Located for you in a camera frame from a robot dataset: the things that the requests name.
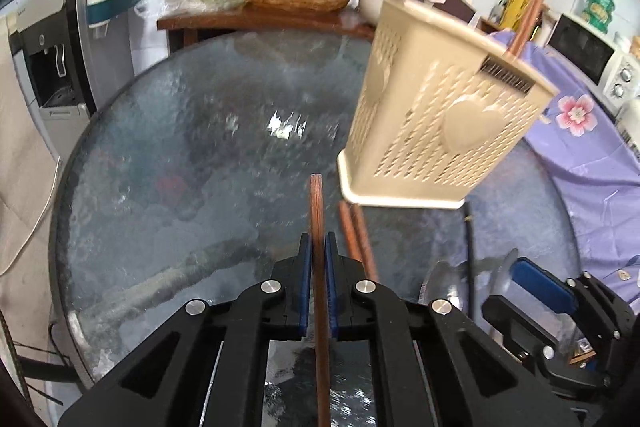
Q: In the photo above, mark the grey water dispenser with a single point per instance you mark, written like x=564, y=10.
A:
x=50, y=57

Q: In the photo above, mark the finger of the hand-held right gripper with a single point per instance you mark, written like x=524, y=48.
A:
x=542, y=284
x=515, y=322

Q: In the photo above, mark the beige perforated utensil holder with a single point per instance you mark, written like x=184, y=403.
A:
x=425, y=117

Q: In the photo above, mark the white microwave oven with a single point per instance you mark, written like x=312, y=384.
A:
x=585, y=52

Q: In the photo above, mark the round glass table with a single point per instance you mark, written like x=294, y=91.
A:
x=200, y=147

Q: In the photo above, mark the clear plastic spoon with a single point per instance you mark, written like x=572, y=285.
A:
x=445, y=282
x=495, y=269

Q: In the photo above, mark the beige cloth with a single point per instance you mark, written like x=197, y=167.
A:
x=20, y=157

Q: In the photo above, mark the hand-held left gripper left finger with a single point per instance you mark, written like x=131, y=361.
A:
x=306, y=287

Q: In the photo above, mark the purple floral cloth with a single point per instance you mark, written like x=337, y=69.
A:
x=590, y=167

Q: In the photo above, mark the wooden counter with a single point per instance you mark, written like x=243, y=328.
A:
x=260, y=23

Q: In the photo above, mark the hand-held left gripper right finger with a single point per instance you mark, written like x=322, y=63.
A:
x=331, y=287

